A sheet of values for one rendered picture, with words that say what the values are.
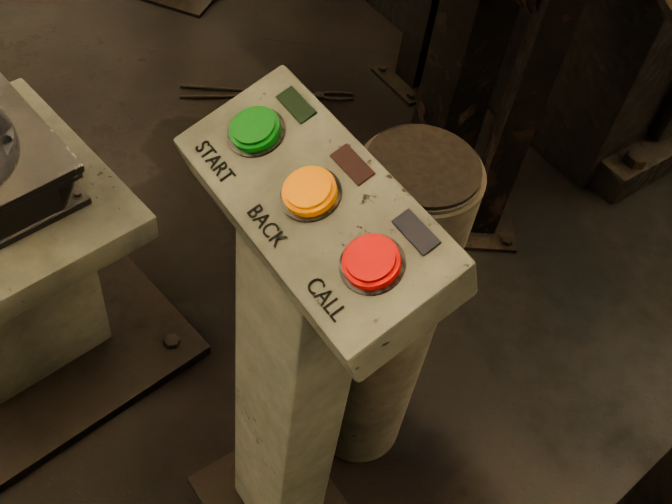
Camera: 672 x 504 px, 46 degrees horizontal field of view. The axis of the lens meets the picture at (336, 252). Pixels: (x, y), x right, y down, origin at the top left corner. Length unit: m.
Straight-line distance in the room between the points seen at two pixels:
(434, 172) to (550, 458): 0.59
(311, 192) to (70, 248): 0.44
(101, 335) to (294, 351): 0.58
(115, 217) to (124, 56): 0.76
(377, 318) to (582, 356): 0.81
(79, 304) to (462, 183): 0.58
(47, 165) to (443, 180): 0.45
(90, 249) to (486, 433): 0.61
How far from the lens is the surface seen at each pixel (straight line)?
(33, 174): 0.93
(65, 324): 1.11
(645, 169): 1.54
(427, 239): 0.54
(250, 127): 0.60
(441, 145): 0.75
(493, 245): 1.38
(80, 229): 0.96
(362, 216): 0.55
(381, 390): 0.94
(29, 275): 0.93
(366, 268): 0.52
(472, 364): 1.23
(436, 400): 1.19
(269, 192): 0.58
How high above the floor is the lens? 1.01
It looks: 50 degrees down
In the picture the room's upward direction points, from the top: 9 degrees clockwise
